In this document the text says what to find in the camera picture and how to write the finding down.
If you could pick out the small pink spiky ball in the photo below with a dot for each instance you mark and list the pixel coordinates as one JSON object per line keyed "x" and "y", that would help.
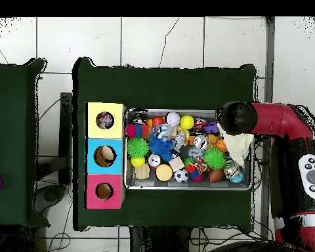
{"x": 130, "y": 130}

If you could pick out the crushed silver can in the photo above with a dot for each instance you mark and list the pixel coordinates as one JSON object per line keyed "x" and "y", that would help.
{"x": 201, "y": 141}

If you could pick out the colourful patterned cloth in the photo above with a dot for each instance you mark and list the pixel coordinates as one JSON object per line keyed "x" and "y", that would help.
{"x": 105, "y": 120}

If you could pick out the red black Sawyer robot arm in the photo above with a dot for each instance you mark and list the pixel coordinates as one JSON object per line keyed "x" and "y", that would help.
{"x": 278, "y": 120}

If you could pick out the shallow metal mesh bin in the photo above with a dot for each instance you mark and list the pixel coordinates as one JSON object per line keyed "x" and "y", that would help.
{"x": 141, "y": 184}

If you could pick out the wooden box with three holes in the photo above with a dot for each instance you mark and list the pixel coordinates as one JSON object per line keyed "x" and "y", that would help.
{"x": 92, "y": 131}

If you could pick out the blue puffer ball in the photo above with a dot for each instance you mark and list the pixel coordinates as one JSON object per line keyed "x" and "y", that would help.
{"x": 160, "y": 145}

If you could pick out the green puffer ball with eyes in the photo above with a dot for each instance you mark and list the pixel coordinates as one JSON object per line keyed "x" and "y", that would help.
{"x": 137, "y": 147}

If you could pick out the white baseball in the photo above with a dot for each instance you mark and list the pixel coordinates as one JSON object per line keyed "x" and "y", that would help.
{"x": 172, "y": 119}

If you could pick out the orange round sponge disc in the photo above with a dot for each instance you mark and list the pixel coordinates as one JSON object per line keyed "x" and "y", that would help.
{"x": 164, "y": 172}

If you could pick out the yellow smiley ball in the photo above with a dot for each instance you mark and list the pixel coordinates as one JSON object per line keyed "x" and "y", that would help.
{"x": 187, "y": 122}

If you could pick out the small soccer ball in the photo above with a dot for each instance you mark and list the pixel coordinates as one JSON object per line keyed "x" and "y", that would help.
{"x": 181, "y": 176}

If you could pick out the cream knitted cloth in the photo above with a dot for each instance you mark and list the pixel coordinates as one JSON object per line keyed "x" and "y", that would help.
{"x": 239, "y": 149}

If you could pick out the grey rounded floor object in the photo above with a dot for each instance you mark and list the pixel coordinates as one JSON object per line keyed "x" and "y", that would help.
{"x": 51, "y": 195}

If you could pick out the grey metal pole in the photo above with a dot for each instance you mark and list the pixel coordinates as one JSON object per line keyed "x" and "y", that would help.
{"x": 269, "y": 52}

